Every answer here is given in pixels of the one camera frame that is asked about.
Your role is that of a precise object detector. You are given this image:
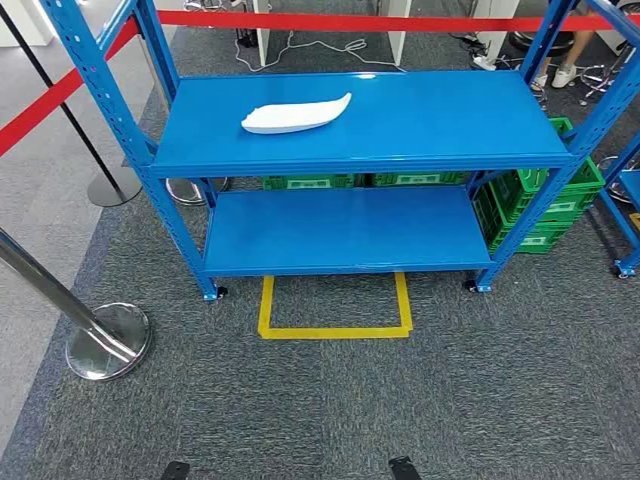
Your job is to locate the white curved plastic part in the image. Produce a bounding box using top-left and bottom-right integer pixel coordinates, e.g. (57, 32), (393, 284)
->
(241, 91), (352, 135)

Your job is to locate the blue metal shelf rack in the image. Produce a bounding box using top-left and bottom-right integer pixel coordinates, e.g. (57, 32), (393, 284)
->
(39, 0), (640, 303)

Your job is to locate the green plastic crate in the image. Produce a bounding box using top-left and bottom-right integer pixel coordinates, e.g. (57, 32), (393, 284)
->
(487, 117), (606, 227)
(262, 174), (356, 191)
(472, 185), (574, 256)
(372, 172), (467, 187)

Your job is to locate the yellow floor tape square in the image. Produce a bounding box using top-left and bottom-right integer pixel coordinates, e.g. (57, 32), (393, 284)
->
(257, 272), (414, 341)

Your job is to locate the belt stanchion with chrome base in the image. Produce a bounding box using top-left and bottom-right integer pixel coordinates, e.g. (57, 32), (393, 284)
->
(134, 36), (231, 207)

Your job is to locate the white desk leg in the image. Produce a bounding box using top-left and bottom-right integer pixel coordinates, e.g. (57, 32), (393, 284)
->
(252, 0), (272, 68)
(387, 0), (414, 66)
(472, 0), (521, 64)

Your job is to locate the black robot right foot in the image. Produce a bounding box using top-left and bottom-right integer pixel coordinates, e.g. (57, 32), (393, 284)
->
(389, 456), (423, 480)

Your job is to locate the chrome stanchion with mirror base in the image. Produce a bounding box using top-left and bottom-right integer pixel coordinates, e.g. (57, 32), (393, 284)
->
(0, 228), (152, 382)

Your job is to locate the person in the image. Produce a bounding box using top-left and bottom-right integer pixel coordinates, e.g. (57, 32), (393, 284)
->
(530, 0), (601, 92)

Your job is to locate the short red barrier belt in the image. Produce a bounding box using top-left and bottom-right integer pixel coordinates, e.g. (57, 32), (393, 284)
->
(0, 18), (140, 159)

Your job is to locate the chrome chair base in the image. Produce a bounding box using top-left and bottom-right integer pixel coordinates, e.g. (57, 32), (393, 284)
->
(580, 46), (636, 107)

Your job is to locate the small blue metal rack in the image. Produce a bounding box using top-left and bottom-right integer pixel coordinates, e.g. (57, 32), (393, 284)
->
(597, 132), (640, 280)

